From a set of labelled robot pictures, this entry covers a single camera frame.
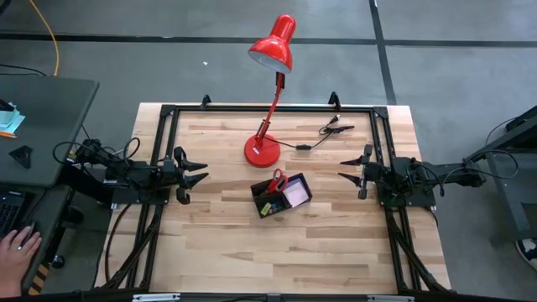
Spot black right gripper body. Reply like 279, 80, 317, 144
358, 143, 395, 200

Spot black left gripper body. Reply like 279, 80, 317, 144
162, 146, 190, 206

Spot stack of white paper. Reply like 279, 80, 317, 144
283, 178, 310, 209

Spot black mesh desk organizer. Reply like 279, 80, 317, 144
250, 171, 314, 220

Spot red-handled scissors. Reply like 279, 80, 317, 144
263, 168, 289, 196

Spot red desk lamp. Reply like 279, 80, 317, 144
243, 13, 297, 169

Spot dark grey side desk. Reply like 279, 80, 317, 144
0, 74, 101, 294

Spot black metal cart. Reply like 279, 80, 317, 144
462, 104, 537, 240

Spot black triangular plastic part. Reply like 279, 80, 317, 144
8, 144, 34, 169

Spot black keyboard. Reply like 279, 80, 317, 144
0, 190, 26, 239

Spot person's shoe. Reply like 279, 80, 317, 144
514, 237, 537, 270

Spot stack of pale papers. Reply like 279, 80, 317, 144
0, 100, 26, 134

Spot person's hand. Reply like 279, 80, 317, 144
0, 225, 43, 299

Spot black lamp power cable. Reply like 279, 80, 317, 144
268, 115, 356, 151

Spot black metal table frame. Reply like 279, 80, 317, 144
94, 91, 452, 294

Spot silver metal bracket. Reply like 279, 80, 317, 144
367, 294, 414, 302
132, 293, 181, 302

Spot yellow cable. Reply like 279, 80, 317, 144
28, 0, 60, 77

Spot black floor cable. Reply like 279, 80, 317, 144
0, 62, 47, 77

